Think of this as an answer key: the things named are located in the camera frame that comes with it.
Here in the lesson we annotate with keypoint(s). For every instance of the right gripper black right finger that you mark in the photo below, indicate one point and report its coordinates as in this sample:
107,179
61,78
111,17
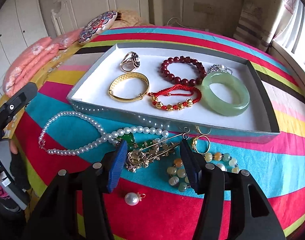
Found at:
251,215

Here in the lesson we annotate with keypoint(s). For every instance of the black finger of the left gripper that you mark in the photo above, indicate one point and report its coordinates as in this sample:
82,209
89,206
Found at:
18,101

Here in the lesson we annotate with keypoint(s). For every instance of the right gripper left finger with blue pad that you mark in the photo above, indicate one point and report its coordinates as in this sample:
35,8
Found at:
72,206

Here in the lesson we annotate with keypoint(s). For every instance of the white pearl pendant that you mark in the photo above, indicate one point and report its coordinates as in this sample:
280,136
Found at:
133,199

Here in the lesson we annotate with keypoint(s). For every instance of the gold pin brooch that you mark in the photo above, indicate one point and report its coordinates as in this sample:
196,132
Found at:
141,155

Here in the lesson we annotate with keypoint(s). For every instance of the green gem pendant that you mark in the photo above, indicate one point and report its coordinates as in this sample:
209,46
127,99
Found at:
128,138

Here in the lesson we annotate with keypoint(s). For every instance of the green jade bangle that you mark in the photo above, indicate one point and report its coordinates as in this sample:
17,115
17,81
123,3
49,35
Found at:
225,94

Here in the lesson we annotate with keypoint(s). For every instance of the gold bangle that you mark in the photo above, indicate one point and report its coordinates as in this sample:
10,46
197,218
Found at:
129,87

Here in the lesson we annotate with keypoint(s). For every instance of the silver rhinestone pearl brooch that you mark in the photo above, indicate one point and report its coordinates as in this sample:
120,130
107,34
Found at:
220,68

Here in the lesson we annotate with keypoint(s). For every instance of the grey jewelry tray box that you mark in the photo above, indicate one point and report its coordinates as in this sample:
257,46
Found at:
174,99

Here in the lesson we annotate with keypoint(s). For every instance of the pink folded quilt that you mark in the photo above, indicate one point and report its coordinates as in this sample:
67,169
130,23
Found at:
31,60

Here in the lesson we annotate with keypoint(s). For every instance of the white wardrobe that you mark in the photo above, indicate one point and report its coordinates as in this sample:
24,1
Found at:
21,24

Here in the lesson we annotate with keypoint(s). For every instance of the embroidered round pillow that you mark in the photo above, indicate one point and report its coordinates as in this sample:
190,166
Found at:
97,26

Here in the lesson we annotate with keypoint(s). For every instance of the white wooden headboard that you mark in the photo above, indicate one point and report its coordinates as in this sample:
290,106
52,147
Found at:
73,14

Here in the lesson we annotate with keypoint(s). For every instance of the beige plush blanket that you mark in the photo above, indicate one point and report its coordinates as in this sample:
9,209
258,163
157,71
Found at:
128,18

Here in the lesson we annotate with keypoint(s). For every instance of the striped patterned curtain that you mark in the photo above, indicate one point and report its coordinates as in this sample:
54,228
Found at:
263,20

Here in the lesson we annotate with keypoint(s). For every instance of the wall power outlet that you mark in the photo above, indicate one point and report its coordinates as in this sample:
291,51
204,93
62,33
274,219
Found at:
204,8

